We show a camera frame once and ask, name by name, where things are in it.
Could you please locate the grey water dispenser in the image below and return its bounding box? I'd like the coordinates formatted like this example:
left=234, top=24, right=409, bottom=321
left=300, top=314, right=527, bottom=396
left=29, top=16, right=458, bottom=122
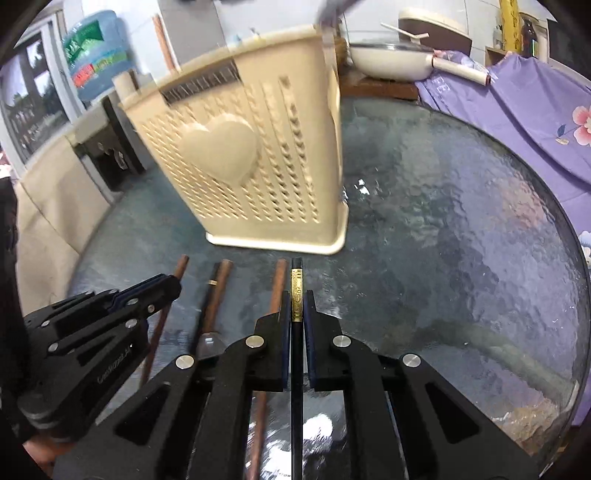
left=69, top=92, right=148, bottom=204

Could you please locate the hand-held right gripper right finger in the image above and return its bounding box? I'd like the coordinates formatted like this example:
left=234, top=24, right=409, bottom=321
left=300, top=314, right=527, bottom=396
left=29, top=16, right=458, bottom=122
left=302, top=290, right=542, bottom=480

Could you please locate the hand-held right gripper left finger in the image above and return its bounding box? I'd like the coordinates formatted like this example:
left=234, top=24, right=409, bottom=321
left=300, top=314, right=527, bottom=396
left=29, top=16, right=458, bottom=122
left=53, top=295, right=290, bottom=480

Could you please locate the brown and white rice cooker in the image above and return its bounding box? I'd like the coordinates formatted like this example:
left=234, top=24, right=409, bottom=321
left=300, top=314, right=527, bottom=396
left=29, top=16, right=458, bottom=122
left=397, top=7, right=474, bottom=56

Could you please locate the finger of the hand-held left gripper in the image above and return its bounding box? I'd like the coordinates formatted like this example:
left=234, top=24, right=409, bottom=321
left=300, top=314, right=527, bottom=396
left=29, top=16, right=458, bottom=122
left=45, top=294, right=180, bottom=357
left=22, top=274, right=182, bottom=329

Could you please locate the purple floral cloth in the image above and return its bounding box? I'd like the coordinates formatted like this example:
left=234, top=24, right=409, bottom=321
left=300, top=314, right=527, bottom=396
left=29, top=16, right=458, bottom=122
left=414, top=50, right=591, bottom=425

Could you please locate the paper cup dispenser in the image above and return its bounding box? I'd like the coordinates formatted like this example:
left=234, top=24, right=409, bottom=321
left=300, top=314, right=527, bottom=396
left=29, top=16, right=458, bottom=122
left=113, top=71, right=139, bottom=99

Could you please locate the sliding window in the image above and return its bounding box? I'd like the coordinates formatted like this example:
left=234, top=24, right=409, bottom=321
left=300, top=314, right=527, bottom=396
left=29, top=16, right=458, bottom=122
left=0, top=18, right=88, bottom=164

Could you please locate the blue water jug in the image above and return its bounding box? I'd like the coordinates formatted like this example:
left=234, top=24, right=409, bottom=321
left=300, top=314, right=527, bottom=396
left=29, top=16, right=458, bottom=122
left=61, top=9, right=132, bottom=103

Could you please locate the brown glass bottle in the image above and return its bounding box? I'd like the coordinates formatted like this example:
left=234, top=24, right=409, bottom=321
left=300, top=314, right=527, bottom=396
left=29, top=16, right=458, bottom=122
left=520, top=13, right=540, bottom=58

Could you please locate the black chopstick with gold band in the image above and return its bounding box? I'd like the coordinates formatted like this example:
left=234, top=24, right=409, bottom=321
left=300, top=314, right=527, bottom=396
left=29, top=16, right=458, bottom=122
left=289, top=257, right=305, bottom=480

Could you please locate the round glass table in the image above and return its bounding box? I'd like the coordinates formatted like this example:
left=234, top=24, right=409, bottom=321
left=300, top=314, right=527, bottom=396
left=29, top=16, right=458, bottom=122
left=67, top=95, right=591, bottom=480

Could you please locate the white pan with glass lid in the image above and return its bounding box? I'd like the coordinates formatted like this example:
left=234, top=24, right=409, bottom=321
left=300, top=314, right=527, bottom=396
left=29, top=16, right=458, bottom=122
left=347, top=42, right=439, bottom=82

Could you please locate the wooden counter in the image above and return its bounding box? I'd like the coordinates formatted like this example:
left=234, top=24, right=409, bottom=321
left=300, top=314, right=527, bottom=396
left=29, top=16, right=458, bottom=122
left=339, top=69, right=420, bottom=102

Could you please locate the beige cloth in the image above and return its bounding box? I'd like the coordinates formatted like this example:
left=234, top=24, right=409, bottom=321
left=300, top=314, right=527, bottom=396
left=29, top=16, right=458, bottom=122
left=14, top=124, right=116, bottom=305

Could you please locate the yellow film roll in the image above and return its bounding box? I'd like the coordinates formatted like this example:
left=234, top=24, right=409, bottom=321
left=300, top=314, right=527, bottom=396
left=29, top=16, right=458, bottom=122
left=499, top=0, right=522, bottom=52

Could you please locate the beige plastic utensil holder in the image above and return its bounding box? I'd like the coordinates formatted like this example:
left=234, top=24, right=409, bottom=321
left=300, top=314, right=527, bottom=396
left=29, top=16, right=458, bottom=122
left=117, top=23, right=350, bottom=257

